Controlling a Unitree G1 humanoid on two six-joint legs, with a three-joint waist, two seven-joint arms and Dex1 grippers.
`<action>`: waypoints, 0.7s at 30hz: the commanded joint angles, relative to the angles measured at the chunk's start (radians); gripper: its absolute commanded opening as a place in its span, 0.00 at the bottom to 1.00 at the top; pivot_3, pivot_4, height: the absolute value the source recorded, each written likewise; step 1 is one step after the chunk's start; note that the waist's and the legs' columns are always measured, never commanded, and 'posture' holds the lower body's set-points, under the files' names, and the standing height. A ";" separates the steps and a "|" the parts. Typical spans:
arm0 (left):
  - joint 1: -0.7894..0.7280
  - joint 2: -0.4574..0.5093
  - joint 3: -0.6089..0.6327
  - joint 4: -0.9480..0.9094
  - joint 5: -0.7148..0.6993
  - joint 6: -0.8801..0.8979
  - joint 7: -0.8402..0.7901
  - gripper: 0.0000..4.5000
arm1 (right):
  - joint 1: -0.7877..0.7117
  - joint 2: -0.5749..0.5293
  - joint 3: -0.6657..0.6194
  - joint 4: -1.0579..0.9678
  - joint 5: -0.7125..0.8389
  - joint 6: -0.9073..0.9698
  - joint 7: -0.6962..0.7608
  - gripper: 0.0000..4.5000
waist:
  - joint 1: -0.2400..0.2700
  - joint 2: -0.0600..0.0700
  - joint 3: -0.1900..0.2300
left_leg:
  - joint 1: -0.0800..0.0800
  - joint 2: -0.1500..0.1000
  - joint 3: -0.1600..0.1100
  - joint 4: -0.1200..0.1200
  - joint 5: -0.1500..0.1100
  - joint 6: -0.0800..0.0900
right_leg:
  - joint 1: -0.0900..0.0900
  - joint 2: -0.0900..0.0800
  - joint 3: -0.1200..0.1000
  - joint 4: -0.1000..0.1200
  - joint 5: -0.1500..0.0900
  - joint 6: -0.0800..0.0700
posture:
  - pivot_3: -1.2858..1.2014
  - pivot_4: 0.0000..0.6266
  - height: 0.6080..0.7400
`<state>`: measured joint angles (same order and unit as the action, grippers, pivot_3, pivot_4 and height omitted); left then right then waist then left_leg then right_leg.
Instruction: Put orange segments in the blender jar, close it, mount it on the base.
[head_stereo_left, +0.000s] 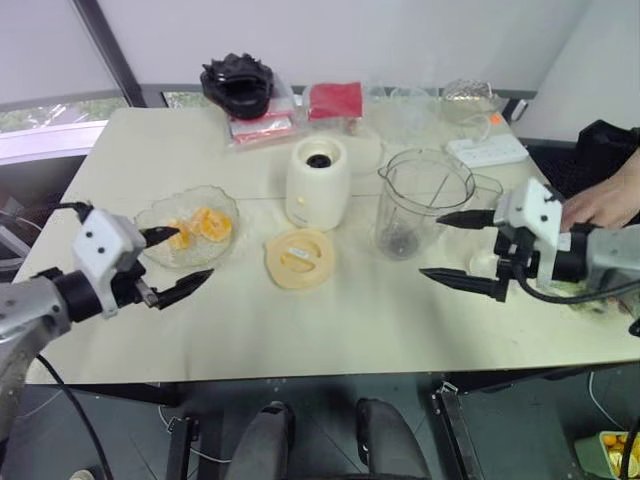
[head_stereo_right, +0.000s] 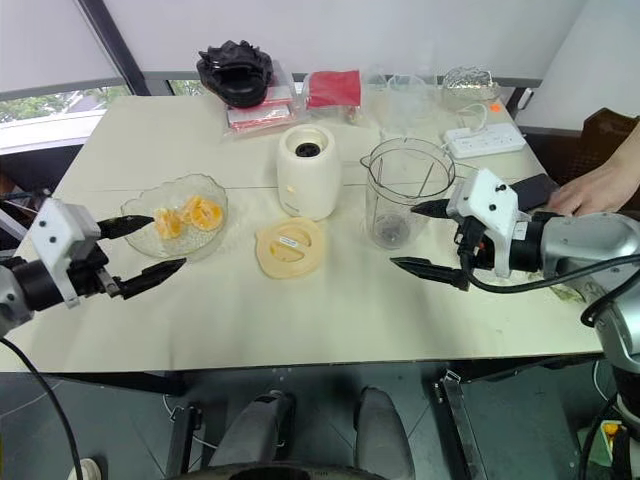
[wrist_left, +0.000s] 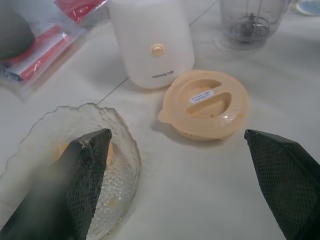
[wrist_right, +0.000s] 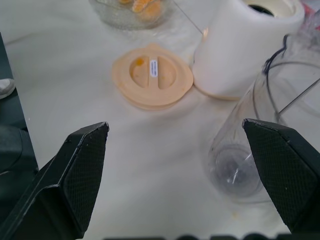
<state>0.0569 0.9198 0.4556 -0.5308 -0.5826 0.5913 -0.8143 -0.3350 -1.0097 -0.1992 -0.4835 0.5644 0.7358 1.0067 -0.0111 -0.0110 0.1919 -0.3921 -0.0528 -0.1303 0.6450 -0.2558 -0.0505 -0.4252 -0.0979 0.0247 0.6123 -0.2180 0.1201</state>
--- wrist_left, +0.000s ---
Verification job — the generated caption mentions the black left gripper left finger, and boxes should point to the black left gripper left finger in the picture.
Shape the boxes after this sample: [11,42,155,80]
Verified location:
[0,128,113,240]

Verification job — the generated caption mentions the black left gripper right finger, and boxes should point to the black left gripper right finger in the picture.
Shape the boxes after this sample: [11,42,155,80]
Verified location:
[244,129,320,240]

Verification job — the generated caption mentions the white blender base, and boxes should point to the white blender base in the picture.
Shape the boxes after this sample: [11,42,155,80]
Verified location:
[109,0,196,90]

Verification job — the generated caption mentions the clear bag with red packets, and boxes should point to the clear bag with red packets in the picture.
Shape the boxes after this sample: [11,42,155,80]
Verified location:
[53,0,111,26]
[0,24,87,101]

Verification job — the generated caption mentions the cream juicer lid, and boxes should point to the cream juicer lid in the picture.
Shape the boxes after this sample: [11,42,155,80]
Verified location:
[157,69,250,142]

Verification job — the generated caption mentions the clear juicer jar with blade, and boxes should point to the clear juicer jar with blade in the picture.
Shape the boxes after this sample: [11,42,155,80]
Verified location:
[219,0,288,48]

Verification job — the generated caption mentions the clear glass scalloped plate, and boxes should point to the clear glass scalloped plate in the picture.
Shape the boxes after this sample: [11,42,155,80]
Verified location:
[0,103,143,240]

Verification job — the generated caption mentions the pale blue rimmed container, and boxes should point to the pale blue rimmed container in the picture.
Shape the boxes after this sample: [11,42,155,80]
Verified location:
[292,0,320,15]

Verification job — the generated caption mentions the dark grey rounded object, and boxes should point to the dark grey rounded object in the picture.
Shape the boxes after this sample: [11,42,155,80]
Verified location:
[0,7,36,61]

